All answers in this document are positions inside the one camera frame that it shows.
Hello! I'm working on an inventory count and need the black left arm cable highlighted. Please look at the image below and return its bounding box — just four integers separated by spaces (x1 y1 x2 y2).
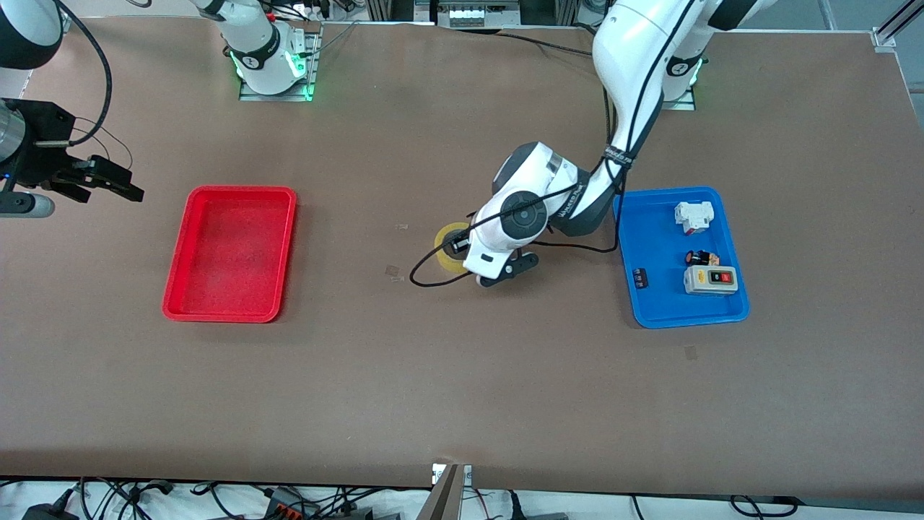
409 0 699 289

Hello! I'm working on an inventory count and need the aluminium frame with power strip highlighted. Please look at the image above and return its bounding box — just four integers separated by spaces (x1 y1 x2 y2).
367 0 580 30

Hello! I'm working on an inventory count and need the white circuit breaker block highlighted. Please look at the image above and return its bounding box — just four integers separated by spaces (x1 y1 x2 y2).
674 201 715 236

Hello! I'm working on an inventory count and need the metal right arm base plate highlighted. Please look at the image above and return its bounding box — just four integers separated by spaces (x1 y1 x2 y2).
238 24 322 103

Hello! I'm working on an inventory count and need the red plastic tray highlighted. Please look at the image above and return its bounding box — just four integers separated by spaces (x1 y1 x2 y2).
162 186 298 324

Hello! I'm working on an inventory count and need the grey switch box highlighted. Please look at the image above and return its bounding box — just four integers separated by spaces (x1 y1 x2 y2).
683 265 740 295

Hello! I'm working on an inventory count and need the yellow clear tape roll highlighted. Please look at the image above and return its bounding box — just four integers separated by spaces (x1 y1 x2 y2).
433 222 475 274

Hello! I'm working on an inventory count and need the black looped floor cable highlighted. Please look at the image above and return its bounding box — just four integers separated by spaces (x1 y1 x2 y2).
728 494 803 518

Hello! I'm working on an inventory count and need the black power adapter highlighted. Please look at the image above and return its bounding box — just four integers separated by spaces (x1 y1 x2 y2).
20 488 82 520

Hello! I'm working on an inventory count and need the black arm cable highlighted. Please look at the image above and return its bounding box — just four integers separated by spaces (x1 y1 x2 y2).
409 0 699 289
54 0 114 148

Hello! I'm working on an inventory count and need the black cable on table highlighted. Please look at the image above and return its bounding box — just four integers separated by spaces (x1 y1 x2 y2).
497 23 600 59

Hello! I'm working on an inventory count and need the blue plastic tray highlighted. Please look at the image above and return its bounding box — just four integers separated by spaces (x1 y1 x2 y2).
613 186 751 329

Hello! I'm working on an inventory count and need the orange black connector box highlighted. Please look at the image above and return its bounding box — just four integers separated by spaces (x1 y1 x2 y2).
263 488 322 520

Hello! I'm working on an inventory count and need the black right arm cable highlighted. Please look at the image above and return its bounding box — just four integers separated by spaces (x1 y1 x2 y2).
54 0 114 148

